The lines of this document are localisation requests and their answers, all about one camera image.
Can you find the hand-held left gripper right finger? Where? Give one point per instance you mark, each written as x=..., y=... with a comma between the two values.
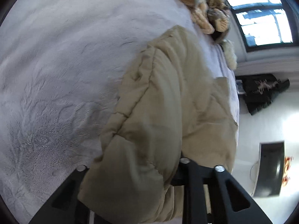
x=205, y=191

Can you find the khaki puffer jacket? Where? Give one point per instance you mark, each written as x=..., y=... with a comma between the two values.
x=168, y=112

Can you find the lavender plush blanket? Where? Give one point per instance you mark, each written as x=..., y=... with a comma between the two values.
x=65, y=74

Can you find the dark hanging clothes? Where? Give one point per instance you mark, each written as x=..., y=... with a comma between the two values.
x=264, y=93

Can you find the cream quilted cushion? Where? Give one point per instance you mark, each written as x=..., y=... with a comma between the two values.
x=230, y=53

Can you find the black flat screen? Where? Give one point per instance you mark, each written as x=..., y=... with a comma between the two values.
x=271, y=168

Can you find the small framed picture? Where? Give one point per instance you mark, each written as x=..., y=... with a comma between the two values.
x=239, y=87

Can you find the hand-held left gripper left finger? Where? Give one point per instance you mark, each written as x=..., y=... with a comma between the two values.
x=63, y=196

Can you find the dark framed window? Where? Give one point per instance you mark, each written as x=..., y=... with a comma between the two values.
x=259, y=11

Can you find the striped beige clothes pile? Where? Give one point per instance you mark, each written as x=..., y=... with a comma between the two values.
x=205, y=7

